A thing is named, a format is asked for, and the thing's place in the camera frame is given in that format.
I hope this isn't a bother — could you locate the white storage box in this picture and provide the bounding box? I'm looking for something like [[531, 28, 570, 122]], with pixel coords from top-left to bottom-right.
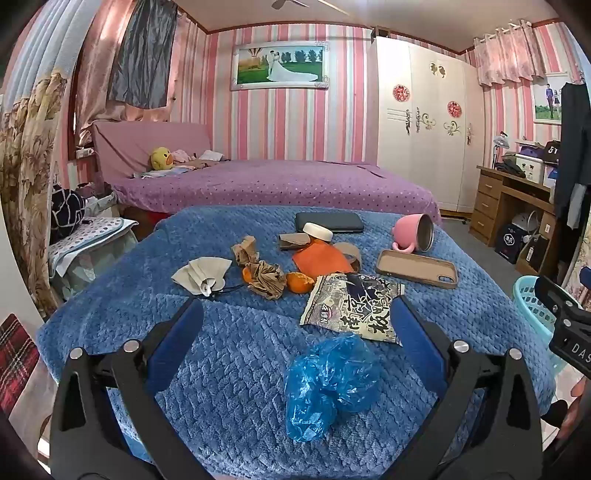
[[515, 152, 548, 183]]

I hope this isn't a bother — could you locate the pink mug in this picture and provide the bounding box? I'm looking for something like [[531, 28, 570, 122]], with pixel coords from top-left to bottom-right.
[[392, 213, 436, 254]]

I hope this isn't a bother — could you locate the wooden desk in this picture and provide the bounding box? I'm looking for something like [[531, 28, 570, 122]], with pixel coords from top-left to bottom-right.
[[475, 166, 561, 278]]

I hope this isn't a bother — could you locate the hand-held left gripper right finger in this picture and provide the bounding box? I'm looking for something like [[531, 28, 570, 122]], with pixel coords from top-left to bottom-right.
[[390, 295, 543, 480]]

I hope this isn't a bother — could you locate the dark blue box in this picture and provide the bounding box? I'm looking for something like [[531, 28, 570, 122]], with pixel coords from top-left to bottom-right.
[[496, 224, 527, 264]]

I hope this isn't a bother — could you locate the black flat pouch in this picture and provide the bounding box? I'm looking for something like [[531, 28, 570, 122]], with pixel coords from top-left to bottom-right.
[[295, 211, 365, 234]]

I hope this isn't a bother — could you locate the white small fan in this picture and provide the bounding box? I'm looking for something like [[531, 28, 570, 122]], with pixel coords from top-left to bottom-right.
[[512, 211, 541, 241]]

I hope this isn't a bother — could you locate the dotted white mat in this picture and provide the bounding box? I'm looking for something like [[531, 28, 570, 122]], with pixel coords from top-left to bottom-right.
[[48, 217, 139, 278]]

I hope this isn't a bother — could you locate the black white patterned bag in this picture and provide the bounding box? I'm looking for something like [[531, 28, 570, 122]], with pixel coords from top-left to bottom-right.
[[51, 185, 86, 232]]

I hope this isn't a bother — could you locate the white wardrobe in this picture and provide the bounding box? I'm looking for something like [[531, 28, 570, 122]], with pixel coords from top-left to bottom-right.
[[376, 36, 485, 214]]

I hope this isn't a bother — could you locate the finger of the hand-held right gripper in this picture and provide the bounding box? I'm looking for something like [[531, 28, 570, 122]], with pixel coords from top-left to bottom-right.
[[536, 275, 591, 324]]

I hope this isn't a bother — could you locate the turquoise plastic basket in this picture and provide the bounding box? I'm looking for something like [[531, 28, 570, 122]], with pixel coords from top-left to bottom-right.
[[512, 275, 585, 374]]

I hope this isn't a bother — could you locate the desk lamp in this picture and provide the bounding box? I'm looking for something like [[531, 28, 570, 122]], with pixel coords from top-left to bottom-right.
[[492, 131, 511, 169]]

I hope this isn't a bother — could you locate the yellow duck plush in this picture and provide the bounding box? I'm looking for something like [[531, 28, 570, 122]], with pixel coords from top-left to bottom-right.
[[150, 147, 175, 171]]

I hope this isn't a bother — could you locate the folded brown cardboard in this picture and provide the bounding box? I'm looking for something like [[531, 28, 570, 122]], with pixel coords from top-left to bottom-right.
[[278, 232, 311, 251]]

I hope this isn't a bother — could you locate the large framed wedding photo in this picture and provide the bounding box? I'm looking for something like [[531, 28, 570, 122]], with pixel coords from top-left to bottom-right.
[[230, 41, 331, 92]]

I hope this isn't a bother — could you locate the pink curtain valance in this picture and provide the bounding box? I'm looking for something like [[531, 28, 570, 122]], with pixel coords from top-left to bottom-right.
[[473, 18, 583, 88]]

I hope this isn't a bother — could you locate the black white printed snack packet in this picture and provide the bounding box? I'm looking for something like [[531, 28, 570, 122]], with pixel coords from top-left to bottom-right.
[[299, 272, 406, 344]]

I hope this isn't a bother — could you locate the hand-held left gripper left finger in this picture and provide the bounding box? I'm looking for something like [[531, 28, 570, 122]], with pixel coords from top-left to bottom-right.
[[50, 298, 206, 480]]

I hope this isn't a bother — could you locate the blue fleece blanket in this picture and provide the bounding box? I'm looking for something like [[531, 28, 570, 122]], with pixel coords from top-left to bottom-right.
[[36, 205, 557, 467]]

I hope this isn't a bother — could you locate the purple dotted bed cover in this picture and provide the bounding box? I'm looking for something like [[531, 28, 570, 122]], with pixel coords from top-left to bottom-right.
[[111, 159, 441, 227]]

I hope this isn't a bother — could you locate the person's right hand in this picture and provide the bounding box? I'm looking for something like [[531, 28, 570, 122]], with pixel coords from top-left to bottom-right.
[[556, 376, 591, 439]]

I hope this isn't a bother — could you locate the red plaid cloth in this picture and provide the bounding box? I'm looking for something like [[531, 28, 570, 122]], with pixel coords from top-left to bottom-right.
[[0, 314, 40, 407]]

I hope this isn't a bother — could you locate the grey hanging cloth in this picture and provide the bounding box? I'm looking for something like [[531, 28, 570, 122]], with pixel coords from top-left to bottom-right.
[[108, 0, 178, 110]]

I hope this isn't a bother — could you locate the white round lid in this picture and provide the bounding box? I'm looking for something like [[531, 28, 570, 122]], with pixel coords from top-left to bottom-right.
[[302, 222, 334, 243]]

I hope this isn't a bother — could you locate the pink covered headboard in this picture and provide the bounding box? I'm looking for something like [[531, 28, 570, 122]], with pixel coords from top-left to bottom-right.
[[90, 121, 208, 181]]

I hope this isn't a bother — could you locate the large brown paper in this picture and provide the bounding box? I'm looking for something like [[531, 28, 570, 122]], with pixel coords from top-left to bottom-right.
[[247, 261, 287, 301]]

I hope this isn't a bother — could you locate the tan phone case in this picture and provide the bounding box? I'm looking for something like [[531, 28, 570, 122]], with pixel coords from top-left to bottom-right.
[[375, 249, 459, 290]]

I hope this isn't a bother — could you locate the small crumpled brown paper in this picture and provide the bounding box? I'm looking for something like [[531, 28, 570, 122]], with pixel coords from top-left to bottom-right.
[[231, 235, 259, 267]]

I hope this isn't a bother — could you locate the blue plastic bag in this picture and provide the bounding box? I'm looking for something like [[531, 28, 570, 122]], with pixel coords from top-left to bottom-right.
[[284, 333, 384, 442]]

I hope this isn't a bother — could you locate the orange flat cloth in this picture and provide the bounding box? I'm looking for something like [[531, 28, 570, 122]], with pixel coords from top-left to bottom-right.
[[292, 237, 355, 280]]

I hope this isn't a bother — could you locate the brown cardboard tube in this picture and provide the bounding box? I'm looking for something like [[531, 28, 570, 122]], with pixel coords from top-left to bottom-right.
[[333, 242, 363, 273]]

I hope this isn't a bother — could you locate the pink satin curtain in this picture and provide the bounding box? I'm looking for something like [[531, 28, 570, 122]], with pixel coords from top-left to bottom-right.
[[74, 0, 195, 144]]

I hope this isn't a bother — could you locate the small framed couple photo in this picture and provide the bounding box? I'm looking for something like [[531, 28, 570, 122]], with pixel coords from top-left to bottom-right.
[[533, 73, 571, 125]]

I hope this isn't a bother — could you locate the beige folded cloth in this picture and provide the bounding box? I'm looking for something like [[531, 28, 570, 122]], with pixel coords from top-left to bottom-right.
[[171, 257, 245, 301]]

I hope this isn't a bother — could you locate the dark hanging jacket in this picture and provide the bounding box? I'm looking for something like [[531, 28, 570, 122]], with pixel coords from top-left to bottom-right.
[[554, 82, 591, 229]]

